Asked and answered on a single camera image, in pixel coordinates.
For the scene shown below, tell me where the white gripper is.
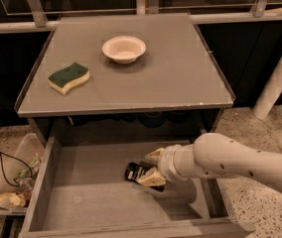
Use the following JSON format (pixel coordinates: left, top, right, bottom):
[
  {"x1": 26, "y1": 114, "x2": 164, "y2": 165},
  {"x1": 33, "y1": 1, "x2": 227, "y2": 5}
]
[{"x1": 137, "y1": 144, "x2": 200, "y2": 187}]

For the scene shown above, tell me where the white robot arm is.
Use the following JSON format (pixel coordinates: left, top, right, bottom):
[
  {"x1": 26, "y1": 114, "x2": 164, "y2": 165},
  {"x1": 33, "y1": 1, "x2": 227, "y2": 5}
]
[{"x1": 137, "y1": 133, "x2": 282, "y2": 193}]

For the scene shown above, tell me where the open grey top drawer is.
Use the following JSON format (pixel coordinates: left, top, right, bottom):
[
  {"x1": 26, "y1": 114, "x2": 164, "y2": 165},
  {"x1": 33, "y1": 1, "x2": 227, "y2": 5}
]
[{"x1": 19, "y1": 133, "x2": 255, "y2": 238}]

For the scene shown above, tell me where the grey cabinet with top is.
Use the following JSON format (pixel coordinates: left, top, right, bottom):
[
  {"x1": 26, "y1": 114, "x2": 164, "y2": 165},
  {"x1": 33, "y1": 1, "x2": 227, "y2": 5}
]
[{"x1": 15, "y1": 14, "x2": 234, "y2": 140}]

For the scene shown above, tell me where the white bowl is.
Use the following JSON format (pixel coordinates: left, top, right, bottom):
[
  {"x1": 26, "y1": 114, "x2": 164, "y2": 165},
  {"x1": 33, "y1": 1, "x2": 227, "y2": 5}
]
[{"x1": 102, "y1": 36, "x2": 146, "y2": 64}]

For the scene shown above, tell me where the green and yellow sponge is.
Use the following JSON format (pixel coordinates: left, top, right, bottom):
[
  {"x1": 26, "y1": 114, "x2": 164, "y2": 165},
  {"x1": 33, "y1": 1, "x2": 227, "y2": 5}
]
[{"x1": 49, "y1": 62, "x2": 90, "y2": 94}]

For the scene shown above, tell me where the clear plastic trash bin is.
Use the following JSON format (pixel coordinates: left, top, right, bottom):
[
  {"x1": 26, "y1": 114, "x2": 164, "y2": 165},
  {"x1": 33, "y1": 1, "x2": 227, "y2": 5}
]
[{"x1": 0, "y1": 133, "x2": 45, "y2": 215}]

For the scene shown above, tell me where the black cable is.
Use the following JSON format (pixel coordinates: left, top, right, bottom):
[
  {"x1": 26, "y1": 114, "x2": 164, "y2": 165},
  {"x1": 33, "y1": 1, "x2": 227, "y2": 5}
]
[{"x1": 0, "y1": 130, "x2": 35, "y2": 188}]

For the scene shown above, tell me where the white diagonal post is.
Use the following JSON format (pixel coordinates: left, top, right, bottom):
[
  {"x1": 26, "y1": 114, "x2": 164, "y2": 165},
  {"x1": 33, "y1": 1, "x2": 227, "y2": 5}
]
[{"x1": 252, "y1": 57, "x2": 282, "y2": 120}]

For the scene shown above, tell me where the metal railing frame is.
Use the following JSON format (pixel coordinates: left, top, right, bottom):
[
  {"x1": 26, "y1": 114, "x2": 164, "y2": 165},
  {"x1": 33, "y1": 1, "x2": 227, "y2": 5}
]
[{"x1": 0, "y1": 0, "x2": 282, "y2": 36}]

